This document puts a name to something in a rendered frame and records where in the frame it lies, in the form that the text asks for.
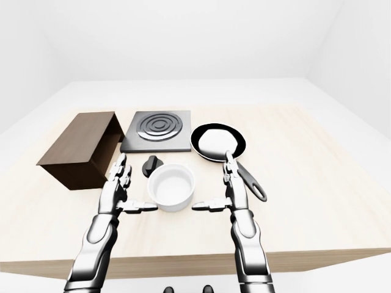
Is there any flat dark stove plate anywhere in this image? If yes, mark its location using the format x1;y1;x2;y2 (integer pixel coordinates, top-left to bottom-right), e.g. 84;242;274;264
119;110;192;153

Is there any round black knob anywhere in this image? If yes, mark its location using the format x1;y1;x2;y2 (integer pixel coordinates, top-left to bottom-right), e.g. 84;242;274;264
142;155;165;178

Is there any black frying pan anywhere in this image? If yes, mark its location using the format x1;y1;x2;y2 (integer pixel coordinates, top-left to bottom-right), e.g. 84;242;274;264
190;123;268;203

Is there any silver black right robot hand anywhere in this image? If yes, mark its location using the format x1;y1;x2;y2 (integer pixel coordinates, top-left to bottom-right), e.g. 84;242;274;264
191;150;250;213

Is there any brown wooden cabinet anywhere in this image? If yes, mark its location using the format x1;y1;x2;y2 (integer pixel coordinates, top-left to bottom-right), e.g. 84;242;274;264
35;111;126;191

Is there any white bowl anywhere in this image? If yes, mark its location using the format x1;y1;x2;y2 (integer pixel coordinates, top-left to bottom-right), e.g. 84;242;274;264
147;163;196;212

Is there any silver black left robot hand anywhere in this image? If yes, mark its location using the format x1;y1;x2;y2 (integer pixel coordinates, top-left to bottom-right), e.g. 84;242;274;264
97;153;159;216

